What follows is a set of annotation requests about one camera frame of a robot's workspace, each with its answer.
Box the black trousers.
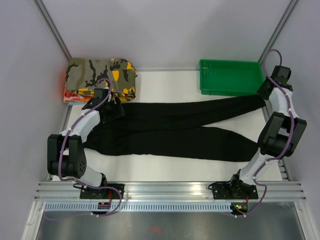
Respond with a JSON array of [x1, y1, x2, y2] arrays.
[[84, 95, 265, 162]]

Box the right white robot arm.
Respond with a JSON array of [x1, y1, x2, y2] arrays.
[[227, 65, 307, 200]]

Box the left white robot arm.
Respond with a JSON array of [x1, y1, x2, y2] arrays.
[[47, 88, 125, 199]]

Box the orange folded trousers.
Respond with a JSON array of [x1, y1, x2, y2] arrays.
[[63, 89, 93, 103]]

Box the camouflage folded trousers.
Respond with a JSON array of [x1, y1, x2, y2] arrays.
[[65, 57, 138, 102]]

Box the green plastic tray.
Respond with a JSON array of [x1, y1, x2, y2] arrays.
[[199, 59, 264, 97]]

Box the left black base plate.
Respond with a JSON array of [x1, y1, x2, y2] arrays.
[[79, 183, 125, 200]]

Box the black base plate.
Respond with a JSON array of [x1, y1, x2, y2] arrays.
[[211, 182, 258, 200], [79, 183, 125, 200]]

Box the aluminium mounting rail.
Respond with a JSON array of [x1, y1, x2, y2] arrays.
[[33, 181, 307, 202]]

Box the white slotted cable duct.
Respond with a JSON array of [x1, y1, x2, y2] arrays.
[[44, 201, 232, 213]]

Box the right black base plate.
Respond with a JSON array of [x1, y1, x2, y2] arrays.
[[211, 182, 258, 200]]

